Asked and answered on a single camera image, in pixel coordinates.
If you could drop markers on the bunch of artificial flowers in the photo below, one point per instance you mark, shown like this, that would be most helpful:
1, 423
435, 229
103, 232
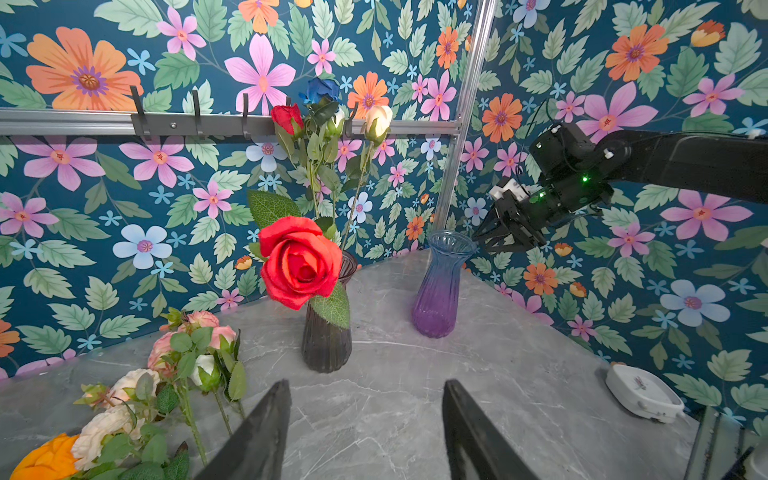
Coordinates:
127, 438

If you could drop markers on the orange yellow artificial rose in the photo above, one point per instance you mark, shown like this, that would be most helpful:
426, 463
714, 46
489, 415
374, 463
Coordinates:
51, 461

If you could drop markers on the purple blue ribbed glass vase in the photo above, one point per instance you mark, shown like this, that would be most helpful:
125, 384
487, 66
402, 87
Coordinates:
434, 314

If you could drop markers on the dark pink ribbed glass vase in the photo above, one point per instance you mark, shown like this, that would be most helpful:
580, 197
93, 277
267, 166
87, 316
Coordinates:
326, 341

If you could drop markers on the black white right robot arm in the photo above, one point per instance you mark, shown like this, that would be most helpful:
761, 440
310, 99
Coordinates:
577, 173

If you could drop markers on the red artificial rose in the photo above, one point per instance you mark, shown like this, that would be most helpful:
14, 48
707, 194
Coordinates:
291, 133
301, 265

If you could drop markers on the white rounded device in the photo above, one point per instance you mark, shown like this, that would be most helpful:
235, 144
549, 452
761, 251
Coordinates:
643, 394

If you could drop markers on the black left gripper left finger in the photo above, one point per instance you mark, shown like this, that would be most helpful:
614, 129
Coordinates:
255, 451

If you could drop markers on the blue artificial flower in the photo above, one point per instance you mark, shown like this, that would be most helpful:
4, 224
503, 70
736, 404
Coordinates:
323, 124

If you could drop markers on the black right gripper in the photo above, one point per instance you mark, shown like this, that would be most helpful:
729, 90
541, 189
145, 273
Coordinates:
512, 226

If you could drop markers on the pink artificial flower spray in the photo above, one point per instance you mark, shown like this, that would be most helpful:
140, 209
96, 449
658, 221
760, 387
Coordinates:
198, 353

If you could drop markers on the cream white artificial rose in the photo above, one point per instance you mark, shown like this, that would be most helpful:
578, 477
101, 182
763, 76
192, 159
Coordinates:
376, 127

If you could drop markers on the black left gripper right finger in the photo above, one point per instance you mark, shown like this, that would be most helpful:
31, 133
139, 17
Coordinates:
475, 448

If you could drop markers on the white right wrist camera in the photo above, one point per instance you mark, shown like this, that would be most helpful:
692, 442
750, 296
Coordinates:
511, 186

